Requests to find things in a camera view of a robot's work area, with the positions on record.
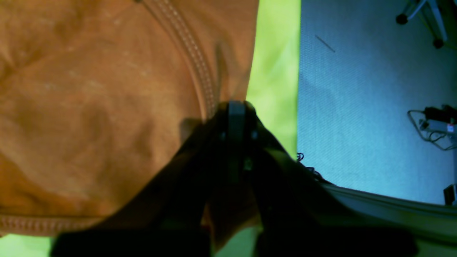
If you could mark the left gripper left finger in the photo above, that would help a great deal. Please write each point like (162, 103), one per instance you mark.
(164, 219)

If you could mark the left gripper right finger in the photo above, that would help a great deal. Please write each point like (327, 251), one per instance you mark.
(300, 218)

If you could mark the orange T-shirt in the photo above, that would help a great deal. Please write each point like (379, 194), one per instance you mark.
(100, 107)

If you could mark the yellow table cloth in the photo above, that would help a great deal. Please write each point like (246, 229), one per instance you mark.
(275, 71)

